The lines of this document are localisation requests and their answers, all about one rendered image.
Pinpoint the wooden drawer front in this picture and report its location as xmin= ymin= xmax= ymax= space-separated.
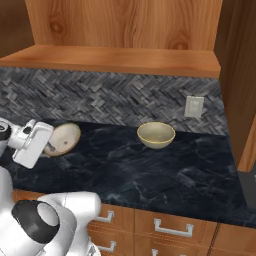
xmin=87 ymin=229 xmax=135 ymax=256
xmin=133 ymin=234 xmax=210 ymax=256
xmin=87 ymin=203 xmax=135 ymax=234
xmin=209 ymin=222 xmax=256 ymax=256
xmin=134 ymin=208 xmax=218 ymax=248

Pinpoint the dark wooden tall side panel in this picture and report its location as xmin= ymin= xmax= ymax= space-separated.
xmin=213 ymin=0 xmax=256 ymax=173

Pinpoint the open wooden wall cabinet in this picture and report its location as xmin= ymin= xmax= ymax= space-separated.
xmin=0 ymin=0 xmax=224 ymax=80

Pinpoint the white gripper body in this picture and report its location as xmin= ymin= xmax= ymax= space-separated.
xmin=12 ymin=121 xmax=55 ymax=170

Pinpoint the olive cream bowl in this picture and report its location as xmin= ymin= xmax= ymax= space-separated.
xmin=136 ymin=121 xmax=177 ymax=150

